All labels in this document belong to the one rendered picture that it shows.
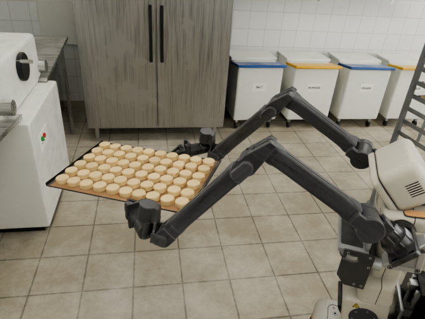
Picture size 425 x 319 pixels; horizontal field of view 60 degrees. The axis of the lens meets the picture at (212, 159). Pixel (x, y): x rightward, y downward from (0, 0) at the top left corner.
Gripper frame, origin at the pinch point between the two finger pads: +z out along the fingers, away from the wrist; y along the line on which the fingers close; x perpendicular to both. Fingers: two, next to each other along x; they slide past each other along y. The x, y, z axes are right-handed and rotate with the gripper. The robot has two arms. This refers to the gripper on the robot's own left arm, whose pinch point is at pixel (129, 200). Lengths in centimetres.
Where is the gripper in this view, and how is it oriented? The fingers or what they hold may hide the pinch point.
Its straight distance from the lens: 139.0
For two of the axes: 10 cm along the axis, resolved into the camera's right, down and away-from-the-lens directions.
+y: -0.3, 8.7, 4.9
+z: -4.7, -4.4, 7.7
